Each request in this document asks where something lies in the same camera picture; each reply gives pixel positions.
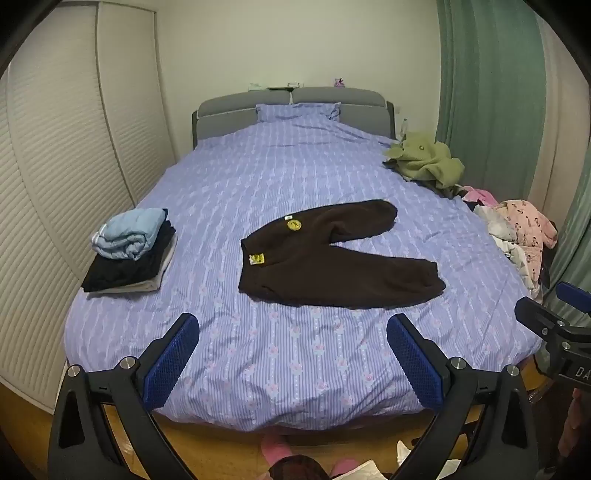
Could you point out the pink patterned clothes pile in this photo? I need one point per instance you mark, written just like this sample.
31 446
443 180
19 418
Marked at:
496 226

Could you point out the dark brown fleece pants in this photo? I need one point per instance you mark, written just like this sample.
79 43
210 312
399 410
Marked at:
323 270

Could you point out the black folded garment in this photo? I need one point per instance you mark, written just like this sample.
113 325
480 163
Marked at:
115 274

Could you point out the pink patterned garment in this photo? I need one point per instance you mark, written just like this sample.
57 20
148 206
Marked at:
526 226

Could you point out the person's right forearm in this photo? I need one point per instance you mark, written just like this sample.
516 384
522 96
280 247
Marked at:
575 420

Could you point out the clear plastic bottle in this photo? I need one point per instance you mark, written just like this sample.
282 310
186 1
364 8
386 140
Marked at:
405 129

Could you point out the green curtain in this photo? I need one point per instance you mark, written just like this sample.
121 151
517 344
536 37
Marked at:
485 69

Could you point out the purple striped pillow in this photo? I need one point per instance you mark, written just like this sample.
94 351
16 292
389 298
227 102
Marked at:
295 112

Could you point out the olive green jacket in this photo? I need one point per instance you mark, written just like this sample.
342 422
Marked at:
425 157

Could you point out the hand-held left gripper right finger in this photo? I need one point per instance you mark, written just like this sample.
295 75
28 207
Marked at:
415 367

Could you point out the magenta garment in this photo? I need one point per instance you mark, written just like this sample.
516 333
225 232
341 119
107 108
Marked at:
478 194

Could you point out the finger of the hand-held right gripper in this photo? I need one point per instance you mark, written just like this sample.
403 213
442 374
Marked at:
538 318
575 297

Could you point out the white louvered wardrobe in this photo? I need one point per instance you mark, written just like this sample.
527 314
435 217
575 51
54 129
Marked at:
69 138

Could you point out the tissue box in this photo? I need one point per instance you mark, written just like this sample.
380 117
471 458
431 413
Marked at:
256 86

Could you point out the purple striped bed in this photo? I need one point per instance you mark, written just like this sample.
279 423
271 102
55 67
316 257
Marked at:
277 175

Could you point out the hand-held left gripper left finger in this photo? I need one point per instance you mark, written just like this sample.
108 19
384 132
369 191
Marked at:
170 367

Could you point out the grey upholstered headboard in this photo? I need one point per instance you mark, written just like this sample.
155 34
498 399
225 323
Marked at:
231 110

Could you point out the light blue folded garment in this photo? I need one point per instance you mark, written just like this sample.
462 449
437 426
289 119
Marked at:
129 233

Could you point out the small pink toy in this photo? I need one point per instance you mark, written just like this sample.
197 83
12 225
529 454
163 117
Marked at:
339 83

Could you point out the grey folded garment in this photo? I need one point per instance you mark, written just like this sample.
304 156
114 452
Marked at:
154 282

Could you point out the white paper sheet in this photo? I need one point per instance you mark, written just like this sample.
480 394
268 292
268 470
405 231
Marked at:
362 471

